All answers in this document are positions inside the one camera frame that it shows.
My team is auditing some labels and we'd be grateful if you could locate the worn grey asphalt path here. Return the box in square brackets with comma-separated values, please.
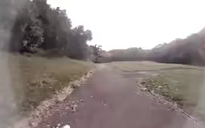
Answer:
[33, 63, 205, 128]

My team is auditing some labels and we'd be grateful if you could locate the pale gravel strip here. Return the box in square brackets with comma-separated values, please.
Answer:
[22, 68, 98, 128]

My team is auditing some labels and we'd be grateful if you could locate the grass field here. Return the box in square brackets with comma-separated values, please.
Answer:
[0, 52, 96, 128]

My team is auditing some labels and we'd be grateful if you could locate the wood of dark trees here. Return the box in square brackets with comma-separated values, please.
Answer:
[0, 0, 105, 63]

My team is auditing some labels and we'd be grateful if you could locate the robot's own part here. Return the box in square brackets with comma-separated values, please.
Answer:
[61, 123, 72, 128]

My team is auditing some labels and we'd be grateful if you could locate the grass verge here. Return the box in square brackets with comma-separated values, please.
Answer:
[110, 60, 205, 125]

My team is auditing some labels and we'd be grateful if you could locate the row of trees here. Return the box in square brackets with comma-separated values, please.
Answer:
[101, 24, 205, 68]

